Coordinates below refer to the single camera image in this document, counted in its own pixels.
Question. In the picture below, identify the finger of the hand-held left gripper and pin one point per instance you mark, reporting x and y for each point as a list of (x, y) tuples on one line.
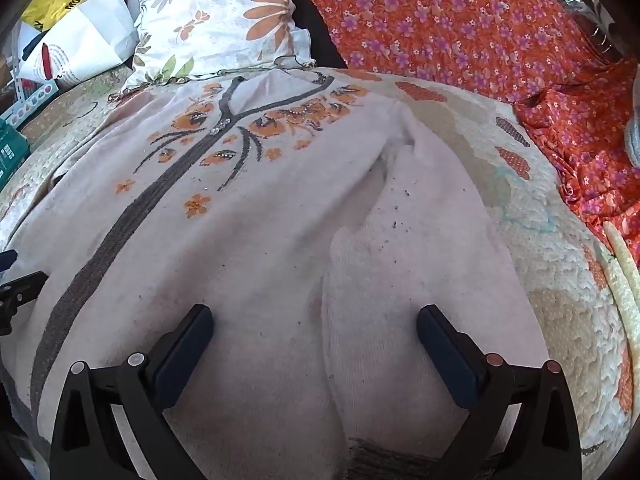
[(7, 259), (20, 290)]

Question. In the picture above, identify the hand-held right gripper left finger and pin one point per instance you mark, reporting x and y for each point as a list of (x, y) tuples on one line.
[(185, 355)]

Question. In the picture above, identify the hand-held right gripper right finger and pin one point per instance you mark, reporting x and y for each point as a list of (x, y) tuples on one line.
[(447, 355)]

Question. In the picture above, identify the pale pink flower-embroidered cardigan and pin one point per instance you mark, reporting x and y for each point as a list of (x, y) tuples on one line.
[(225, 240)]

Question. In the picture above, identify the green box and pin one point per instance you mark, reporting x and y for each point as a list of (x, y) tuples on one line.
[(10, 150)]

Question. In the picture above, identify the cream quilted heart bedspread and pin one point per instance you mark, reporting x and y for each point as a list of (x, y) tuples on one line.
[(565, 270)]

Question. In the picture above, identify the white paper bag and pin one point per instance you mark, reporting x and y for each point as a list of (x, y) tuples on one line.
[(85, 35)]

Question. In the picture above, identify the yellow plastic bag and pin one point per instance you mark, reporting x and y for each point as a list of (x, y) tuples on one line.
[(55, 2)]

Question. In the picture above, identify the grey cloth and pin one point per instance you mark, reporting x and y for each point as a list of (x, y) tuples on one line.
[(634, 140)]

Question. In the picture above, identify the white floral pillow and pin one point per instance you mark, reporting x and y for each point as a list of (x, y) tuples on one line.
[(225, 15)]

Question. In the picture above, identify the orange floral cloth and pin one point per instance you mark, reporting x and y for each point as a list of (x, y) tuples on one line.
[(450, 25)]

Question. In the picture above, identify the black cloth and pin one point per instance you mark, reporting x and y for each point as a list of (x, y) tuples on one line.
[(310, 25)]

